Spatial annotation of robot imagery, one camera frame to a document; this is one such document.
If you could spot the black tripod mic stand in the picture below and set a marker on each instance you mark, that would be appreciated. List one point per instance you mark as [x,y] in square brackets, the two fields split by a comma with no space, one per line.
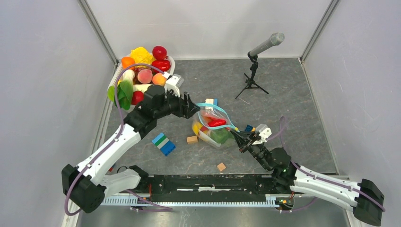
[250,82]

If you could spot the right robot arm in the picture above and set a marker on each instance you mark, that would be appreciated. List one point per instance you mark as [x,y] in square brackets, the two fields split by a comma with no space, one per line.
[364,199]

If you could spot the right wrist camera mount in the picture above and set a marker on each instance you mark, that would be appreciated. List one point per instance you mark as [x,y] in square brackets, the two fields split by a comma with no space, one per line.
[262,132]

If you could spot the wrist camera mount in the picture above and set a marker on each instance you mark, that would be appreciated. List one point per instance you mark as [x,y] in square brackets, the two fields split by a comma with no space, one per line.
[262,132]
[173,83]

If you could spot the small red toy chili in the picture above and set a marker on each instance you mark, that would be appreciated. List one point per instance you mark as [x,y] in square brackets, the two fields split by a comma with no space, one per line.
[217,122]

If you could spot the red toy apple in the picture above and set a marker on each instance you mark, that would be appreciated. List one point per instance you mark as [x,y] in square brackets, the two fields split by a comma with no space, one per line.
[159,53]

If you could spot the red toy bell pepper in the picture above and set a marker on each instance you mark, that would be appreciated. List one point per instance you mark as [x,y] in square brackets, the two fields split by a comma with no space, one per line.
[163,65]

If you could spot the pink toy peach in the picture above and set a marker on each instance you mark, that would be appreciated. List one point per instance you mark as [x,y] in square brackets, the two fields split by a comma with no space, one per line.
[145,76]

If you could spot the blue orange green brick stack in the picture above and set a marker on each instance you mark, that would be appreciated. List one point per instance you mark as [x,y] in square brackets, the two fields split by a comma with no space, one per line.
[249,128]

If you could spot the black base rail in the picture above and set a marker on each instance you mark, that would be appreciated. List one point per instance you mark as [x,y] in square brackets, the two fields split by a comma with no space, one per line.
[209,188]

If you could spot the orange toy peach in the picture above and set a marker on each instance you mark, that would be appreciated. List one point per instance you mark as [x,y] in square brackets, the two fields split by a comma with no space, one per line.
[159,79]

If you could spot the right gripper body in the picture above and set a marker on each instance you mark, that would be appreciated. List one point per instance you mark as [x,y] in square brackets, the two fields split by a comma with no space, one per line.
[257,151]

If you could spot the clear zip top bag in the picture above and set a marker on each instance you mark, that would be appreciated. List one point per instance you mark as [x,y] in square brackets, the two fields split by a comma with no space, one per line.
[207,113]

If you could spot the white green toy leek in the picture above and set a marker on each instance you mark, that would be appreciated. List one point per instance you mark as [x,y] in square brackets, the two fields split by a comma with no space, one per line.
[128,76]

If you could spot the long wooden block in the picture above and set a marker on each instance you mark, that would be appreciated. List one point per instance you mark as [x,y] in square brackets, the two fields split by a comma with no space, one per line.
[192,139]

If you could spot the small wooden cube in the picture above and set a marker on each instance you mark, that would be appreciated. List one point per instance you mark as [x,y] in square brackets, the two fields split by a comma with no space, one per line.
[221,167]

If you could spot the blue green white brick stack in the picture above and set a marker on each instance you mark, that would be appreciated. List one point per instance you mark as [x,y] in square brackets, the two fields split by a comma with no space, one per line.
[164,144]

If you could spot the grey microphone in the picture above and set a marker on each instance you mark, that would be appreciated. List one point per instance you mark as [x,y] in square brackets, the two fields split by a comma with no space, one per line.
[274,40]

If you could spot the green toy bell pepper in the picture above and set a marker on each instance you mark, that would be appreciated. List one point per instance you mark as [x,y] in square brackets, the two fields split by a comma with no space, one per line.
[220,136]

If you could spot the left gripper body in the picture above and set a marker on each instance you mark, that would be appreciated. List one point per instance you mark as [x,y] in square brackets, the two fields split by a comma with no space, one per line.
[180,109]

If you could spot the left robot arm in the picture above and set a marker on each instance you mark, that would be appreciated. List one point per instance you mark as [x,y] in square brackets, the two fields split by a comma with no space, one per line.
[88,184]

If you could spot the orange toy pepper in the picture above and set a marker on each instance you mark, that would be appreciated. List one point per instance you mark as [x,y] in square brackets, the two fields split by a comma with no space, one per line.
[126,62]

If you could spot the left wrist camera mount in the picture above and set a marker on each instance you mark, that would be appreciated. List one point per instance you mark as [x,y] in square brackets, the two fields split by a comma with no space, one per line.
[173,83]

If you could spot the red toy tomato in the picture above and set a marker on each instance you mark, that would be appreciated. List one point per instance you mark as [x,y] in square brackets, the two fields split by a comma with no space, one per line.
[137,97]

